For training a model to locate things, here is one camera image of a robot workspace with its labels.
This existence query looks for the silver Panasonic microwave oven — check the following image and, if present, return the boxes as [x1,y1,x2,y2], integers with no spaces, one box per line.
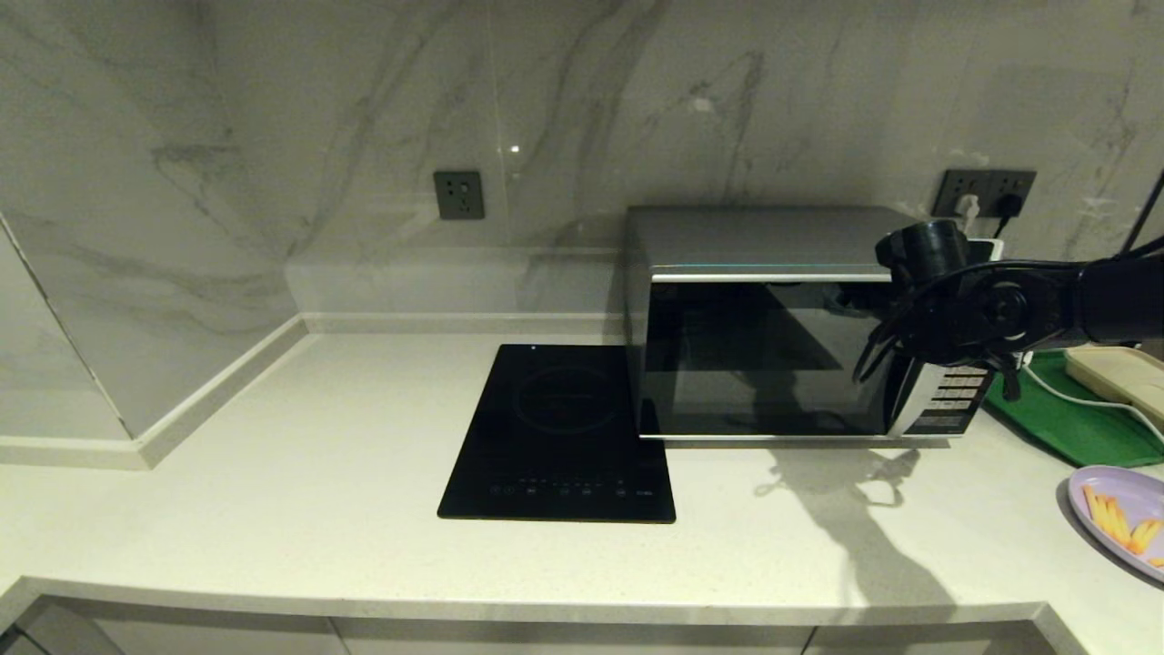
[623,206,997,447]

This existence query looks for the purple plate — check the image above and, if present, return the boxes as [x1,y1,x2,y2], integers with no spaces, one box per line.
[1066,465,1164,585]

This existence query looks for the black induction cooktop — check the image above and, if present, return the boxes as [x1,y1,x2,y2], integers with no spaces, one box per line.
[437,344,677,524]

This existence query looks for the grey double wall socket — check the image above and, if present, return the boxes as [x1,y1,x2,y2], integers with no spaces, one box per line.
[934,169,1038,219]

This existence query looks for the white power cable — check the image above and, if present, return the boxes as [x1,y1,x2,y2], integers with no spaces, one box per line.
[1023,359,1164,447]

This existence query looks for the grey single wall socket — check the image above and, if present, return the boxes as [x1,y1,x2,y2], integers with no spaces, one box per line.
[433,170,486,221]

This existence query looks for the microwave door with dark glass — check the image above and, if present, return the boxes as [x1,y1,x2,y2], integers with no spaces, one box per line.
[644,269,919,441]

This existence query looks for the yellow french fries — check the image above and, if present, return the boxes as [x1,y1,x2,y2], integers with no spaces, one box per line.
[1082,487,1164,569]

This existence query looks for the angled cabinet corner panel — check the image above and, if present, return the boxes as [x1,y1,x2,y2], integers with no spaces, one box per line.
[14,602,124,655]

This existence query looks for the green plastic tray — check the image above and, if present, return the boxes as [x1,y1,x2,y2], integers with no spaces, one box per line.
[982,350,1164,468]

